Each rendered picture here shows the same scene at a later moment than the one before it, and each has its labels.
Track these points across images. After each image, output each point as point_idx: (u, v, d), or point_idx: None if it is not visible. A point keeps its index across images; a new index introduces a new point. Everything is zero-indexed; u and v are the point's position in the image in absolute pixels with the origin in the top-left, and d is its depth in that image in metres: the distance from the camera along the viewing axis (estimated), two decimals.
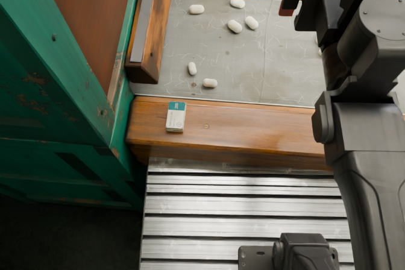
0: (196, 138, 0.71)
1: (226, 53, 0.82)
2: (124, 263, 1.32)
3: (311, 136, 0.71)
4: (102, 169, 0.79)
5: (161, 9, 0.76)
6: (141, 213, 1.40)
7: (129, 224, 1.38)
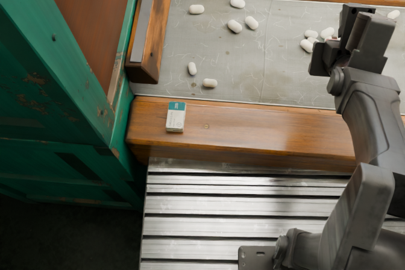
0: (196, 138, 0.71)
1: (226, 53, 0.82)
2: (124, 263, 1.32)
3: (311, 136, 0.71)
4: (102, 169, 0.79)
5: (161, 9, 0.76)
6: (141, 213, 1.40)
7: (129, 224, 1.38)
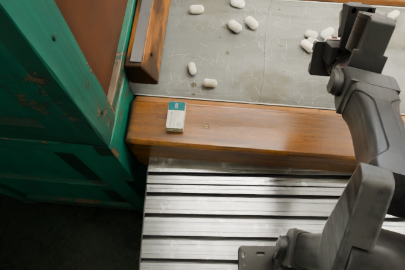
0: (196, 138, 0.71)
1: (226, 53, 0.82)
2: (124, 263, 1.32)
3: (311, 136, 0.71)
4: (102, 169, 0.79)
5: (161, 9, 0.76)
6: (141, 213, 1.40)
7: (129, 224, 1.38)
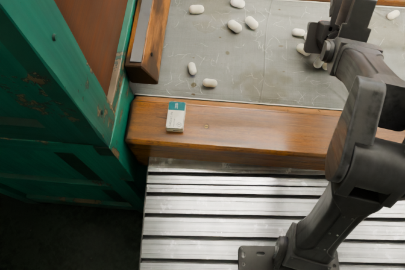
0: (196, 138, 0.71)
1: (226, 53, 0.82)
2: (124, 263, 1.32)
3: (311, 136, 0.71)
4: (102, 169, 0.79)
5: (161, 9, 0.76)
6: (141, 213, 1.40)
7: (129, 224, 1.38)
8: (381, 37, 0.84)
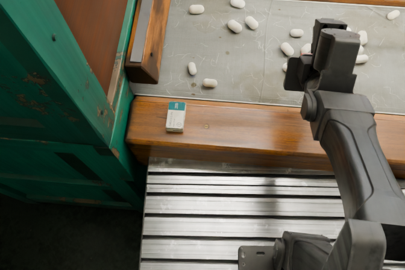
0: (196, 138, 0.71)
1: (226, 53, 0.82)
2: (124, 263, 1.32)
3: (311, 136, 0.71)
4: (102, 169, 0.79)
5: (161, 9, 0.76)
6: (141, 213, 1.40)
7: (129, 224, 1.38)
8: (381, 37, 0.84)
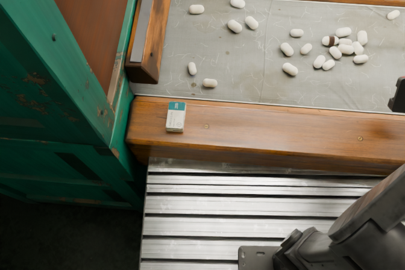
0: (196, 138, 0.71)
1: (226, 53, 0.82)
2: (124, 263, 1.32)
3: (311, 136, 0.71)
4: (102, 169, 0.79)
5: (161, 9, 0.76)
6: (141, 213, 1.40)
7: (129, 224, 1.38)
8: (381, 37, 0.84)
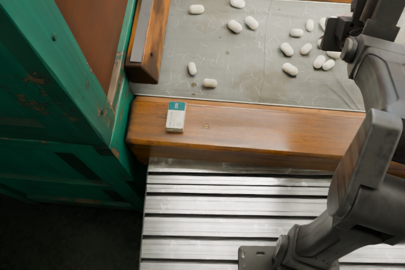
0: (196, 138, 0.71)
1: (226, 53, 0.82)
2: (124, 263, 1.32)
3: (311, 136, 0.71)
4: (102, 169, 0.79)
5: (161, 9, 0.76)
6: (141, 213, 1.40)
7: (129, 224, 1.38)
8: None
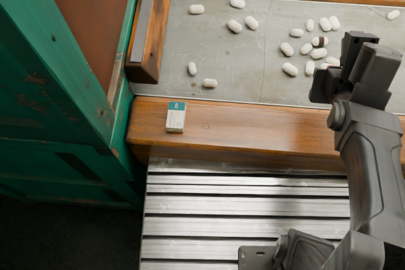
0: (196, 138, 0.71)
1: (226, 53, 0.82)
2: (124, 263, 1.32)
3: (311, 136, 0.71)
4: (102, 169, 0.79)
5: (161, 9, 0.76)
6: (141, 213, 1.40)
7: (129, 224, 1.38)
8: (381, 37, 0.84)
